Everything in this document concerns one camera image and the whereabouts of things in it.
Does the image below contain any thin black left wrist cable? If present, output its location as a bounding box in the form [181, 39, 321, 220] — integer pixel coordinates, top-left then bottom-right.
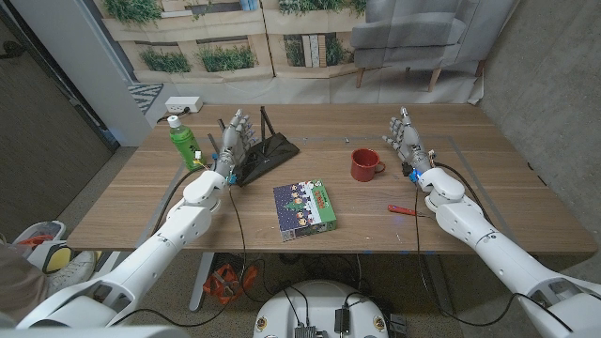
[111, 185, 264, 329]

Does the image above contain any printed backdrop with armchair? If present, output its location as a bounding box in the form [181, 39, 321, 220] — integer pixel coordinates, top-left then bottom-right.
[93, 0, 520, 105]

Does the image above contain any black adapter on torso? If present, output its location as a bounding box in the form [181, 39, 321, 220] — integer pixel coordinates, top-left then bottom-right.
[333, 307, 351, 335]

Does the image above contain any person's leg in brown trousers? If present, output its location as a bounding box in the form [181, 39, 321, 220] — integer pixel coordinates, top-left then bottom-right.
[0, 241, 51, 325]

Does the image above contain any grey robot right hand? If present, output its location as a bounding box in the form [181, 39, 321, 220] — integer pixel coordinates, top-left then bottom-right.
[381, 106, 436, 176]

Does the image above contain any white and yellow floor device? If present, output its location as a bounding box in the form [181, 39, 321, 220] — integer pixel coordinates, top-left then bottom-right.
[11, 220, 74, 276]

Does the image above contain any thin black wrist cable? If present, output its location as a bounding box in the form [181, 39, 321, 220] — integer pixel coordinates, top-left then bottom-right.
[412, 181, 575, 333]
[111, 185, 264, 329]

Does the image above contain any orange tool under table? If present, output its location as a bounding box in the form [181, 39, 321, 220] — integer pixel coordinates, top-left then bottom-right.
[202, 263, 259, 305]

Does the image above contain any white sneaker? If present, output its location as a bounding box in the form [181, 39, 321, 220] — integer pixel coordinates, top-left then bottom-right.
[46, 250, 98, 297]

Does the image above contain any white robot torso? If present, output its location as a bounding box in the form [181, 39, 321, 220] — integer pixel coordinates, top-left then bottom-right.
[252, 280, 391, 338]

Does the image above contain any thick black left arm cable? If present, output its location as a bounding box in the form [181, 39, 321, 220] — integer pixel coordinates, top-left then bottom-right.
[150, 164, 210, 236]

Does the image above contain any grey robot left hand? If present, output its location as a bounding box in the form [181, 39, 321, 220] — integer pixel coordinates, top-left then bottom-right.
[213, 109, 258, 177]

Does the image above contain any red enamel cup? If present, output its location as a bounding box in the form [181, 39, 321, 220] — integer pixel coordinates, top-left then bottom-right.
[349, 147, 387, 183]

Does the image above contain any green tea bottle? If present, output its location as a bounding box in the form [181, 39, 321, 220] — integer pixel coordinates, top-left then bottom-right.
[166, 115, 207, 172]

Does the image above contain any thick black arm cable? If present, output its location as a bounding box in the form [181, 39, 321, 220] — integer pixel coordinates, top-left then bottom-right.
[150, 164, 210, 236]
[432, 161, 494, 226]

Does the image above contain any jigsaw puzzle box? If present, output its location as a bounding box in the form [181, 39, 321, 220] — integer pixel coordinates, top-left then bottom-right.
[272, 178, 338, 243]

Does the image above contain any white power strip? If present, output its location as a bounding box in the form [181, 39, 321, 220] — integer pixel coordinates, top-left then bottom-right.
[164, 96, 204, 115]

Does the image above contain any grey table leg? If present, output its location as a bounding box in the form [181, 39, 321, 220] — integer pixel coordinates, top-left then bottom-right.
[422, 253, 455, 317]

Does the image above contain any white table leg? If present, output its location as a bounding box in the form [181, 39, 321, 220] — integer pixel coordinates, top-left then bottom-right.
[189, 252, 216, 313]

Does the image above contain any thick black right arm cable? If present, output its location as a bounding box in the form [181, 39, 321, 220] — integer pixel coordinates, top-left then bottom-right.
[432, 161, 494, 226]

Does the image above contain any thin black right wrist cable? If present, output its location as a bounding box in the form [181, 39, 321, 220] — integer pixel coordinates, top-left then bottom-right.
[412, 181, 575, 333]

